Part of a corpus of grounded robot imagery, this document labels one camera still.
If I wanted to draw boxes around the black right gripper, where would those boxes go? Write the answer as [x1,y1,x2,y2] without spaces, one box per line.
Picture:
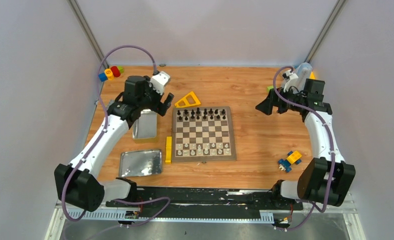
[255,84,305,116]

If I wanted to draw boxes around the gold tin with white pieces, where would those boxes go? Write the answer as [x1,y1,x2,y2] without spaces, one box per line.
[132,109,158,141]

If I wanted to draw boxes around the small yellow rectangular block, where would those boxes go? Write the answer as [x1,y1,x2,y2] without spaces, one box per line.
[165,136,172,149]

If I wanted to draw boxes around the yellow triangle frame block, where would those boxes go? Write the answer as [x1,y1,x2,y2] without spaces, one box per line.
[174,91,201,108]

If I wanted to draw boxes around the wooden chess board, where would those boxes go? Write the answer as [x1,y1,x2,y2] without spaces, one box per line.
[171,106,237,163]

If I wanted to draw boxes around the yellow arch block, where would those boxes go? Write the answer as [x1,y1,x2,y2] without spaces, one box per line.
[164,147,172,164]

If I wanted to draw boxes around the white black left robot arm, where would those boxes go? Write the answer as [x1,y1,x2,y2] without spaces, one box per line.
[54,71,174,212]

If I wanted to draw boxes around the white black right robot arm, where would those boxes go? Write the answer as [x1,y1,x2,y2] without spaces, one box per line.
[255,78,356,209]

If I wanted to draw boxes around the black chess pieces row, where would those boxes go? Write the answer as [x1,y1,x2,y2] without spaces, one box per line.
[173,107,228,122]

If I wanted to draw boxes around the green rectangular block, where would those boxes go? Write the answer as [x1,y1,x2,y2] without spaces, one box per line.
[266,85,274,93]

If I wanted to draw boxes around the clear blue plastic container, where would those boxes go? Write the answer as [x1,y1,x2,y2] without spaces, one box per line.
[293,62,313,91]

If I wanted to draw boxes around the silver tin lid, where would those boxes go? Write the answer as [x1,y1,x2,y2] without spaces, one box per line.
[118,149,162,178]

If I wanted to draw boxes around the yellow blue toy car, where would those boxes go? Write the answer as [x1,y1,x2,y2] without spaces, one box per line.
[278,150,303,173]

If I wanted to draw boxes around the green block at corner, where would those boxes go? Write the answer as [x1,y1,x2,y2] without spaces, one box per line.
[117,66,124,74]

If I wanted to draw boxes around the red cylinder block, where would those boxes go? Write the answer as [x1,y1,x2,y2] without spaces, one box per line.
[110,66,122,78]

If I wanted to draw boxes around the yellow cylinder block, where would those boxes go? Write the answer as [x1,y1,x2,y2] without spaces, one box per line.
[104,68,115,80]

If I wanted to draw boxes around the blue cube block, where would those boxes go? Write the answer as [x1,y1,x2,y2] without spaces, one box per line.
[98,72,108,82]

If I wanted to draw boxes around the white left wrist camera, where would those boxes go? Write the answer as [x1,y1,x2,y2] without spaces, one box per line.
[149,71,171,96]

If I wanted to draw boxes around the yellow block at right wall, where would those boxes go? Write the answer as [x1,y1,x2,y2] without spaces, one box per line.
[310,72,316,80]

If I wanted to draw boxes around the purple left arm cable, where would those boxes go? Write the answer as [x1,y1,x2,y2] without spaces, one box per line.
[60,44,171,229]

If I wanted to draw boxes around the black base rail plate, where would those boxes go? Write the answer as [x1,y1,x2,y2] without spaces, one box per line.
[104,185,305,223]

